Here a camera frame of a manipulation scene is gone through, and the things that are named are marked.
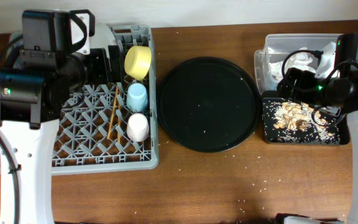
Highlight yellow plastic bowl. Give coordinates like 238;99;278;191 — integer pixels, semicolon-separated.
124;46;152;80

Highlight wooden chopstick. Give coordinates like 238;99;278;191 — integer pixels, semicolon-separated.
117;104;121;144
107;86;119;139

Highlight food scraps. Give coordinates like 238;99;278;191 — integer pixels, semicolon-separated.
272;101;334;140

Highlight light blue plastic cup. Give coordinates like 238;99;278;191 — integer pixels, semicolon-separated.
126;83;148;112

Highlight pink plastic cup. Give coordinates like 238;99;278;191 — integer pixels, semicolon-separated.
127;113;149;142

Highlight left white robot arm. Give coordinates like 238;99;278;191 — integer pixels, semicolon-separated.
0;9;124;223

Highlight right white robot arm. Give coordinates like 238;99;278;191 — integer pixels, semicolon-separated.
277;32;358;223

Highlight grey dishwasher rack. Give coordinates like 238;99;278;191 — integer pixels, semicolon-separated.
0;25;160;175

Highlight crumpled white tissue in bin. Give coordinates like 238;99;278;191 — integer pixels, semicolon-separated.
268;52;316;81

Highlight clear plastic bin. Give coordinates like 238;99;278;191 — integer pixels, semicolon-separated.
254;34;339;93

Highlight black rectangular bin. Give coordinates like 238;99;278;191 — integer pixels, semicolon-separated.
262;90;350;145

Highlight round black tray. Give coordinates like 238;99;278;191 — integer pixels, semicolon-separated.
157;57;262;153

